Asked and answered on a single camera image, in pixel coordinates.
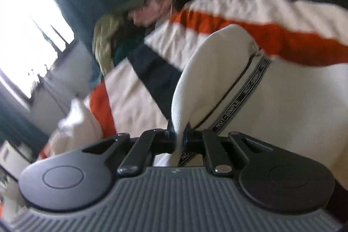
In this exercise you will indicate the striped blanket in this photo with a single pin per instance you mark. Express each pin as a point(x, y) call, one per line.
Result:
point(272, 1)

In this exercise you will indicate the green fluffy blanket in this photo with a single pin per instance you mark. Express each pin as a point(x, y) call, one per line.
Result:
point(104, 41)

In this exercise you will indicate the window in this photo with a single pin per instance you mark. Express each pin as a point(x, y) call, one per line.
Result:
point(27, 31)

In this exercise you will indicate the white sweatpants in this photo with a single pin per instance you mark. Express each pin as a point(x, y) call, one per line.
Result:
point(212, 71)

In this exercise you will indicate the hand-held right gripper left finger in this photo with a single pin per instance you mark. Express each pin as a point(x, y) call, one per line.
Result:
point(163, 143)

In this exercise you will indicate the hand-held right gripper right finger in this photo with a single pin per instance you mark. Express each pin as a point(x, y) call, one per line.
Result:
point(194, 139)

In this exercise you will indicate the dark clothes pile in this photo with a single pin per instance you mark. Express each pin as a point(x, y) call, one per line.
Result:
point(130, 31)

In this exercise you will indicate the white desk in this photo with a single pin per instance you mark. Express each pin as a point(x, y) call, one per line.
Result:
point(11, 153)

